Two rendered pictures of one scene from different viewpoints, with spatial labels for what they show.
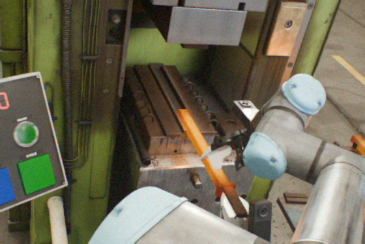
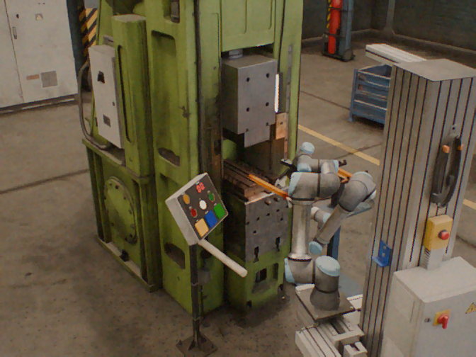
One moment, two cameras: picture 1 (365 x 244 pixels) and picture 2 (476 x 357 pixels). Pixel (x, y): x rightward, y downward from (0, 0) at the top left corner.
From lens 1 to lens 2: 2.25 m
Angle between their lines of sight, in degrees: 14
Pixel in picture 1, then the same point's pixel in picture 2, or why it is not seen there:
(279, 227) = not seen: hidden behind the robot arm
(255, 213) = not seen: hidden behind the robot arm
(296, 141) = (312, 161)
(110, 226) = (293, 178)
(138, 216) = (297, 176)
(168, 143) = (251, 190)
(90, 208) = (216, 241)
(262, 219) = not seen: hidden behind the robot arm
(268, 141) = (304, 164)
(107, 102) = (217, 181)
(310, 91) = (309, 146)
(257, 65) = (273, 145)
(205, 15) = (256, 132)
